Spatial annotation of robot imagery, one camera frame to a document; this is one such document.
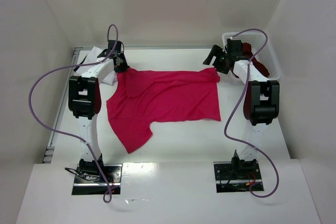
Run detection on bright red t shirt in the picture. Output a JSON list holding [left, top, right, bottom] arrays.
[[107, 68, 221, 154]]

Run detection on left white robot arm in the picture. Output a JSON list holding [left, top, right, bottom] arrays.
[[68, 40, 129, 180]]

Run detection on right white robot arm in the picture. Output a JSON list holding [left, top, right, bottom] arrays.
[[203, 38, 280, 182]]

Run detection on dark red t shirt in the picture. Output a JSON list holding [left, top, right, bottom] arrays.
[[241, 42, 270, 78]]

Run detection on white plastic basket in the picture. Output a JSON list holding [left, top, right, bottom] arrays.
[[228, 30, 281, 85]]

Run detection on white folded t shirt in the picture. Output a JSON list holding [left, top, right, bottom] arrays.
[[73, 47, 116, 86]]

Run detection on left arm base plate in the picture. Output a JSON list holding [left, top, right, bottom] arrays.
[[69, 164, 122, 196]]

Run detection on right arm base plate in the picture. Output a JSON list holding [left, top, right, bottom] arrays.
[[214, 162, 264, 193]]

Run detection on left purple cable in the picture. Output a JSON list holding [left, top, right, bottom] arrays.
[[28, 24, 119, 204]]

